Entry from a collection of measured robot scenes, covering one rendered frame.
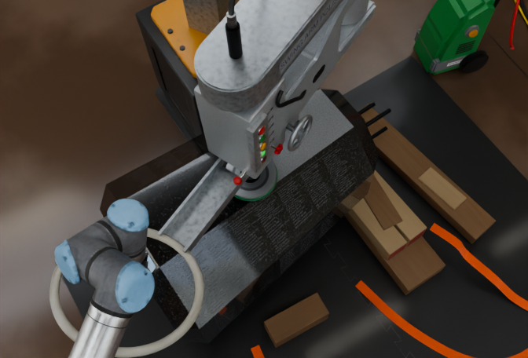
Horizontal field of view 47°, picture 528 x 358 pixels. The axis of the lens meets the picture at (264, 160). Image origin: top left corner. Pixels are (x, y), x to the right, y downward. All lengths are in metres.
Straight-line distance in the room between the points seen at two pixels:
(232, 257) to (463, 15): 1.85
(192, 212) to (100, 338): 1.01
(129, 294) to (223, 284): 1.35
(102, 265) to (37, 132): 2.62
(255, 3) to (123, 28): 2.31
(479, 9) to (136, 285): 2.68
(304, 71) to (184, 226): 0.69
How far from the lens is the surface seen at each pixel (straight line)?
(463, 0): 3.55
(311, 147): 2.60
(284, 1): 1.90
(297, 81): 2.11
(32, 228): 3.60
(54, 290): 2.06
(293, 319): 3.05
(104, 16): 4.23
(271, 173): 2.49
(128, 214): 1.39
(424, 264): 3.23
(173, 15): 3.10
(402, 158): 3.45
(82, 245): 1.35
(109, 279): 1.27
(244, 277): 2.60
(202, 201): 2.24
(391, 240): 3.13
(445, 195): 3.39
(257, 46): 1.80
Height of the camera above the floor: 3.13
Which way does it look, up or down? 64 degrees down
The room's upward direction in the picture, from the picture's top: 4 degrees counter-clockwise
